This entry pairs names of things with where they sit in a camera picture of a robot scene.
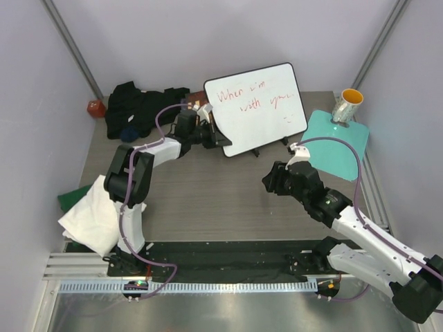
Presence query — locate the teal cutting mat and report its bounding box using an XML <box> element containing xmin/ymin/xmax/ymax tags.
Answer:
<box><xmin>302</xmin><ymin>110</ymin><xmax>369</xmax><ymax>181</ymax></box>

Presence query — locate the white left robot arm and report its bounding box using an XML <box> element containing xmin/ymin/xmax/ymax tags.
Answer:
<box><xmin>104</xmin><ymin>104</ymin><xmax>232</xmax><ymax>276</ymax></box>

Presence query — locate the small red cube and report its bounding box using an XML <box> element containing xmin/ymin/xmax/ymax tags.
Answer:
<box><xmin>87</xmin><ymin>100</ymin><xmax>106</xmax><ymax>118</ymax></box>

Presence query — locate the white mug yellow inside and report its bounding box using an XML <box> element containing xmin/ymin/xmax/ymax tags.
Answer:
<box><xmin>332</xmin><ymin>89</ymin><xmax>364</xmax><ymax>123</ymax></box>

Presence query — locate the navy blue t shirt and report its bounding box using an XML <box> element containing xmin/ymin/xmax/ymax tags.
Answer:
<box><xmin>120</xmin><ymin>127</ymin><xmax>139</xmax><ymax>143</ymax></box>

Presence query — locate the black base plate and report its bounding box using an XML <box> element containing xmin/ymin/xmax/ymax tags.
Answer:
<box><xmin>103</xmin><ymin>240</ymin><xmax>337</xmax><ymax>284</ymax></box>

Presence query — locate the white folded t shirt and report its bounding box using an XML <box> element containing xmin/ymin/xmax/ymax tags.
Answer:
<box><xmin>57</xmin><ymin>174</ymin><xmax>147</xmax><ymax>257</ymax></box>

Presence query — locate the white dry-erase board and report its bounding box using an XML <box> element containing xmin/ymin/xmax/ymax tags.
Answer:
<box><xmin>204</xmin><ymin>62</ymin><xmax>307</xmax><ymax>158</ymax></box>

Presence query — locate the white perforated cable rail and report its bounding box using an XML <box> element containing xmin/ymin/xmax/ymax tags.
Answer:
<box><xmin>59</xmin><ymin>279</ymin><xmax>318</xmax><ymax>295</ymax></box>

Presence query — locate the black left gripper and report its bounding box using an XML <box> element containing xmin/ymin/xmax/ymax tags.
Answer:
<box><xmin>189</xmin><ymin>120</ymin><xmax>231</xmax><ymax>150</ymax></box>

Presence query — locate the green t shirt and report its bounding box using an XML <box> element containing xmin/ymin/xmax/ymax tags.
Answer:
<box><xmin>57</xmin><ymin>185</ymin><xmax>92</xmax><ymax>213</ymax></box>

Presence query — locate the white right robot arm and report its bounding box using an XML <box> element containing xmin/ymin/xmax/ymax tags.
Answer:
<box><xmin>262</xmin><ymin>161</ymin><xmax>442</xmax><ymax>324</ymax></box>

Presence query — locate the aluminium frame rail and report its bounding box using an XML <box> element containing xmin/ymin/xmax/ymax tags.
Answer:
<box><xmin>361</xmin><ymin>152</ymin><xmax>390</xmax><ymax>233</ymax></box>

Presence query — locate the dark cover paperback book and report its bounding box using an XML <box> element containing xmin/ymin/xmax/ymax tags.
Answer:
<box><xmin>185</xmin><ymin>91</ymin><xmax>208</xmax><ymax>109</ymax></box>

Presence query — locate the black t shirt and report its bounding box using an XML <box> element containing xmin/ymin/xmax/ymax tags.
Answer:
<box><xmin>105</xmin><ymin>81</ymin><xmax>190</xmax><ymax>140</ymax></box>

